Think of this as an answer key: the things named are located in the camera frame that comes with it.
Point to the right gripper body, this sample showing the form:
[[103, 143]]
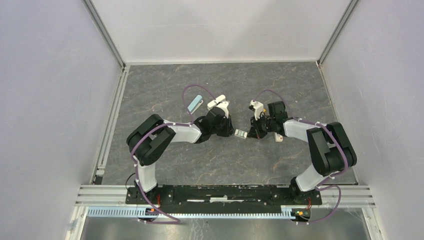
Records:
[[261, 126]]

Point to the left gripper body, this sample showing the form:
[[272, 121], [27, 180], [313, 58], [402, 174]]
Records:
[[224, 129]]

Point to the staple box grey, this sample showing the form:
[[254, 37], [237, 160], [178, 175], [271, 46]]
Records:
[[240, 133]]

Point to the white stapler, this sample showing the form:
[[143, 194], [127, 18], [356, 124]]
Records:
[[216, 101]]

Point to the light blue stapler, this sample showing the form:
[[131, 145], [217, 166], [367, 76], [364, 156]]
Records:
[[195, 104]]

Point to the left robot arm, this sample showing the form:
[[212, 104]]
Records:
[[148, 142]]

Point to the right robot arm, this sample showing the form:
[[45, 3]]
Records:
[[330, 149]]

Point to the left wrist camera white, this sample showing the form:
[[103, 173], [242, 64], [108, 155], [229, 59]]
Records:
[[224, 106]]

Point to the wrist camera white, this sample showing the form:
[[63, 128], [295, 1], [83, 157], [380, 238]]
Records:
[[224, 106], [257, 107]]

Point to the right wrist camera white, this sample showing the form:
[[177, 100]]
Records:
[[257, 107]]

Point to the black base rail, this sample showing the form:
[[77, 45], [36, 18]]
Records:
[[223, 199]]

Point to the white cable tray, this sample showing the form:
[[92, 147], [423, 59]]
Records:
[[140, 212]]

